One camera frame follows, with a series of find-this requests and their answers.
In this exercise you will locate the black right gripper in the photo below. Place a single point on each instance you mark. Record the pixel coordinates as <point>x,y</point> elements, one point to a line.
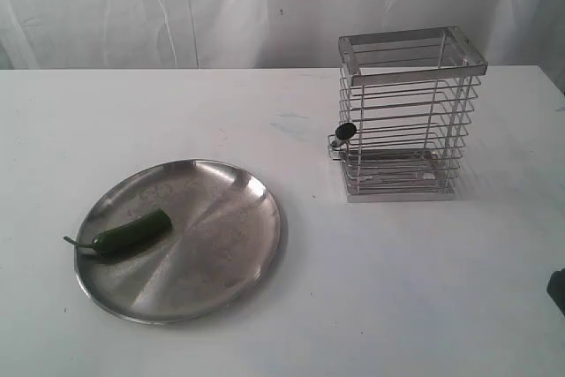
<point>556,287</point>

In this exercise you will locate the steel wire utensil basket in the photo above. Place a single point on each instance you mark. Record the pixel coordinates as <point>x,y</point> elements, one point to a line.
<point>411,95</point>

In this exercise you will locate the black kitchen knife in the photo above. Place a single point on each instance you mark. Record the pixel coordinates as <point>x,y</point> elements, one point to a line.
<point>343,133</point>

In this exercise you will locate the green cucumber with stem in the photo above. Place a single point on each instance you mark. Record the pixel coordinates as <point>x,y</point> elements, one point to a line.
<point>129,235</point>

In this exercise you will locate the round stainless steel plate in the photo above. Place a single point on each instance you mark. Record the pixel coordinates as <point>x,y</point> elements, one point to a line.
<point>226,231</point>

